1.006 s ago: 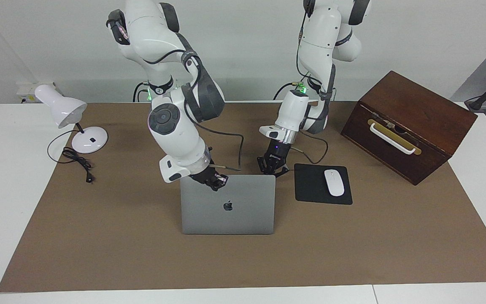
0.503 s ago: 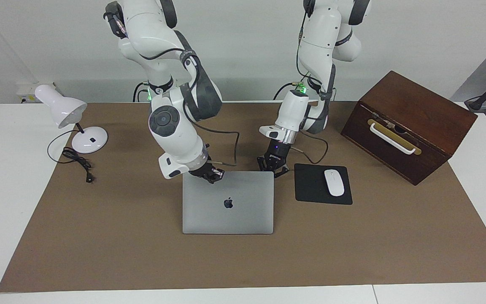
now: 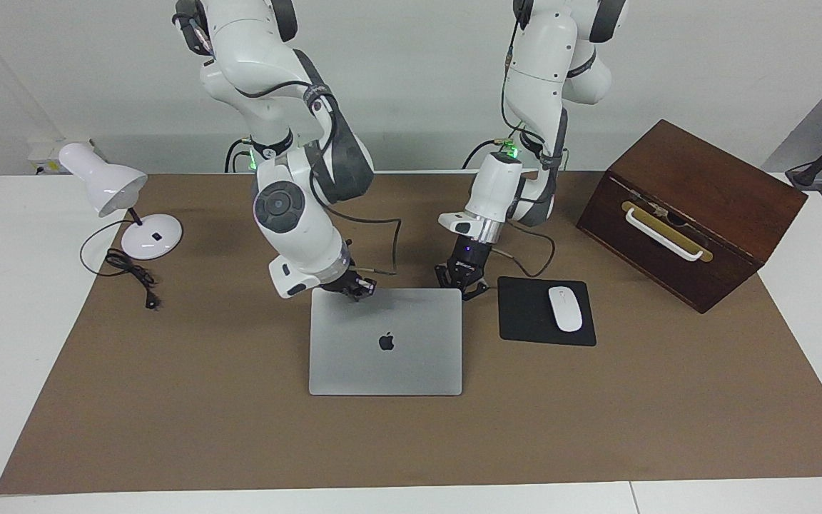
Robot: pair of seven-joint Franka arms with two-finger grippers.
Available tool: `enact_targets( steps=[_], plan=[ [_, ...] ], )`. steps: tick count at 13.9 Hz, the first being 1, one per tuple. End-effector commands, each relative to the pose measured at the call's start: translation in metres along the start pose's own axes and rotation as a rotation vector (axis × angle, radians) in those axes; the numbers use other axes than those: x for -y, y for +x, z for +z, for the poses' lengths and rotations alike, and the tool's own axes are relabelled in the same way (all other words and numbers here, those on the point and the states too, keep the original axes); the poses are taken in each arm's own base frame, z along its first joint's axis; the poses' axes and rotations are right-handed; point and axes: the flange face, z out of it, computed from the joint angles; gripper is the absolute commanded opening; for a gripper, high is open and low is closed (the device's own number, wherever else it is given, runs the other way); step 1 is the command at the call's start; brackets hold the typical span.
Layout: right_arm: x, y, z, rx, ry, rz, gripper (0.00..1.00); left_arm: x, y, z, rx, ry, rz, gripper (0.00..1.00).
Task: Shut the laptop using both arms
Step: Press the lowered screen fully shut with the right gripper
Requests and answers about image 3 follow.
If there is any grey aluminium laptop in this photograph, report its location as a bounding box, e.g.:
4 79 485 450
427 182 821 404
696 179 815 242
308 287 464 397

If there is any black mouse pad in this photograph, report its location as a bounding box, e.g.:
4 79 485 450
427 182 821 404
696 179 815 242
497 276 597 348

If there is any white computer mouse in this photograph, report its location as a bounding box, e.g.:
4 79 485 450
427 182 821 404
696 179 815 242
548 286 584 333

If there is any brown table mat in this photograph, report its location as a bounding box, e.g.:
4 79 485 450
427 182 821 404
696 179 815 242
0 170 822 495

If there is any white desk lamp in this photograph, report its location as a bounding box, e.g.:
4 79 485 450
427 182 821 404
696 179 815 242
59 142 184 261

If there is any dark brown wooden box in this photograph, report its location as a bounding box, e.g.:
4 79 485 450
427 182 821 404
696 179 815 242
576 119 809 315

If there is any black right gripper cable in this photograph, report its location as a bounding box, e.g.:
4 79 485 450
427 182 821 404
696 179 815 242
304 82 403 276

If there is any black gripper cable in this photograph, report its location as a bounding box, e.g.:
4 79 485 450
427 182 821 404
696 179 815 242
489 43 570 278
304 82 403 276

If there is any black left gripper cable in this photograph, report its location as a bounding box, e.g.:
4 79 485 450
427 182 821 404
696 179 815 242
489 43 570 278

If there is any black arm base cable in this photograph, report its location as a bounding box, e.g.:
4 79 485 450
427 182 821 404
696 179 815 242
224 138 255 173
462 128 526 171

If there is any white box handle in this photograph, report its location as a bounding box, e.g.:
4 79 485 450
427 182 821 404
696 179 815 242
624 207 706 260

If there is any black lamp power cable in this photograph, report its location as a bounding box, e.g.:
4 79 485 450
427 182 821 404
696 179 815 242
80 218 162 311

